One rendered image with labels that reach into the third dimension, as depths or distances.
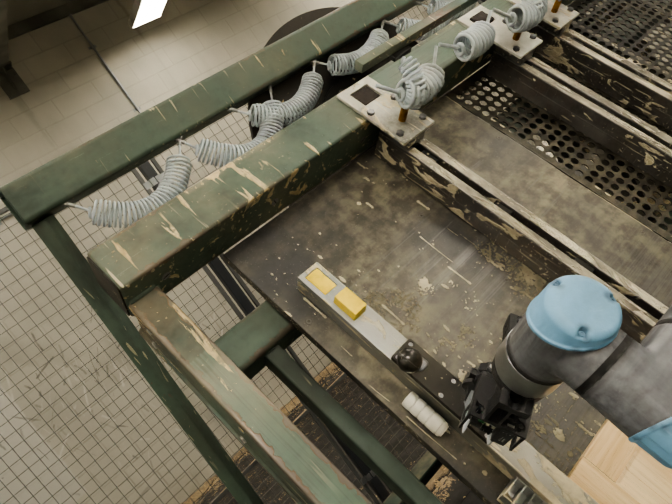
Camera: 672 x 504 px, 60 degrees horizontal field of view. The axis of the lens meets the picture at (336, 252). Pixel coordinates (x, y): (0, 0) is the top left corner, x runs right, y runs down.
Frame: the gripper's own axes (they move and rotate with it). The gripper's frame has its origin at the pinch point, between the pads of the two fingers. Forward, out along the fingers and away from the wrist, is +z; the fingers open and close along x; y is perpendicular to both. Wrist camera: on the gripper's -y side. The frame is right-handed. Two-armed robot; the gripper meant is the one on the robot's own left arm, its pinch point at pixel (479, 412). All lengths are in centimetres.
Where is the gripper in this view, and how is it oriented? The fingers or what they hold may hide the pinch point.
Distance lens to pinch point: 89.3
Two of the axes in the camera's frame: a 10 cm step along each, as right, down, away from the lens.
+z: -0.9, 5.7, 8.2
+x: 9.1, 3.8, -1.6
